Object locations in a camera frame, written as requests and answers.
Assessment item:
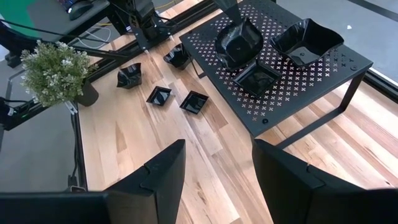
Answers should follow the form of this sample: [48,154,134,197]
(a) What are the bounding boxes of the black perforated metal shelf riser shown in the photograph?
[179,0,374,149]

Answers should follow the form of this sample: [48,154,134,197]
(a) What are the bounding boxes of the black computer mouse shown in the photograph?
[67,0,94,21]

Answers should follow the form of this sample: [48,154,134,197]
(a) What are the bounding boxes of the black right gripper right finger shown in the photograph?
[251,138,398,224]

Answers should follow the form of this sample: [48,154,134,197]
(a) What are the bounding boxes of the green desk mat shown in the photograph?
[0,0,40,32]

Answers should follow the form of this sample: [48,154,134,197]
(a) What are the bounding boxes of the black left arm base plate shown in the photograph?
[129,15,172,50]

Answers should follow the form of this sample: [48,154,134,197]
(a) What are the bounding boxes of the black small square mini plate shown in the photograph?
[146,85,172,107]
[232,60,282,98]
[179,90,210,115]

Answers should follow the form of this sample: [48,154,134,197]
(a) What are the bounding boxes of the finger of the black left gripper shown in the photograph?
[213,0,243,26]

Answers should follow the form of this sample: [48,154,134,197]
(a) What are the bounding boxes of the black rounded mini plate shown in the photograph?
[214,17,264,72]

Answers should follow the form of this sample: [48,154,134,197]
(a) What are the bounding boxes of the black power strip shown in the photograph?
[0,96,43,131]

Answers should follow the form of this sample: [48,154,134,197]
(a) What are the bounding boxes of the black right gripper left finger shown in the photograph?
[0,138,187,224]

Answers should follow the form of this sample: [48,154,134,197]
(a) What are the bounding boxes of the white floor cable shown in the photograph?
[76,26,113,50]

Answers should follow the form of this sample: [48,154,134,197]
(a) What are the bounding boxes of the black wavy square mini plate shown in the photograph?
[269,17,345,68]
[162,42,192,71]
[116,62,143,90]

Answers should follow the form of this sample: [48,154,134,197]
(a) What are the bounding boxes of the white-flowered plant in black pot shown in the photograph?
[20,39,100,108]

